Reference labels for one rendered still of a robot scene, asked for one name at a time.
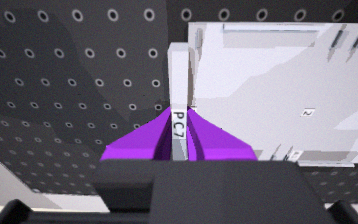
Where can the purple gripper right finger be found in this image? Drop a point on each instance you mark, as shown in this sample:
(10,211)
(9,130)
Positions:
(205,141)

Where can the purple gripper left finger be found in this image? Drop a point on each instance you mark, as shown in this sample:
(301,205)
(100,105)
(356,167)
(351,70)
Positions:
(152,140)

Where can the dark grey perforated plate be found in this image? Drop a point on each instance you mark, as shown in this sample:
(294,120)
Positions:
(77,75)

